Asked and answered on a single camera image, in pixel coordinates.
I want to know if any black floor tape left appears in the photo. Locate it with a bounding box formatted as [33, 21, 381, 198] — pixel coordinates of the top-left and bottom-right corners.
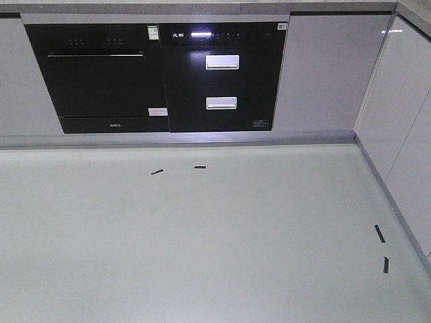
[151, 169, 164, 176]

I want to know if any black disinfection cabinet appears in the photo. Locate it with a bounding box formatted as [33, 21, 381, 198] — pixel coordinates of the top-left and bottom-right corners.
[159, 22, 288, 133]

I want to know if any black built-in dishwasher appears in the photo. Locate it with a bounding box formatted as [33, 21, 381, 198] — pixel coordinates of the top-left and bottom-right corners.
[25, 24, 169, 133]

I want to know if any grey cabinet door right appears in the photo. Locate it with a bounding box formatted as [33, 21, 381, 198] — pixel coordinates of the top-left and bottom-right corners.
[273, 14, 391, 131]

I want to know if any black floor tape right upper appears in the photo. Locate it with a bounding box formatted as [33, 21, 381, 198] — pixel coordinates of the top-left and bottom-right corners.
[374, 224, 386, 243]

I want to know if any grey side cabinet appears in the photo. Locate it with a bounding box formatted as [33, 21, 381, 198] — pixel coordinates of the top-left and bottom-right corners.
[354, 15, 431, 256]

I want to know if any black floor tape right lower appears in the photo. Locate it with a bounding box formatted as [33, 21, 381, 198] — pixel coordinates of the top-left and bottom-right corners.
[383, 256, 389, 274]

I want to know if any grey stone countertop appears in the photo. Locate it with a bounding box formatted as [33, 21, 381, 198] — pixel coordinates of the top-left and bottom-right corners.
[1, 1, 430, 33]

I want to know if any lower silver drawer handle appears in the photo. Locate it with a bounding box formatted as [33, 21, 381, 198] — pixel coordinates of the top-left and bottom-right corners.
[205, 97, 238, 110]

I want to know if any silver drawer handle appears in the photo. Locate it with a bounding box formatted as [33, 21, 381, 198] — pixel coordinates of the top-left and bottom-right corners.
[205, 97, 238, 110]
[205, 55, 240, 70]

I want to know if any upper silver drawer handle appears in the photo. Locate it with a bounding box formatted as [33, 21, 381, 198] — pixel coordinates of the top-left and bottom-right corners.
[205, 55, 240, 70]

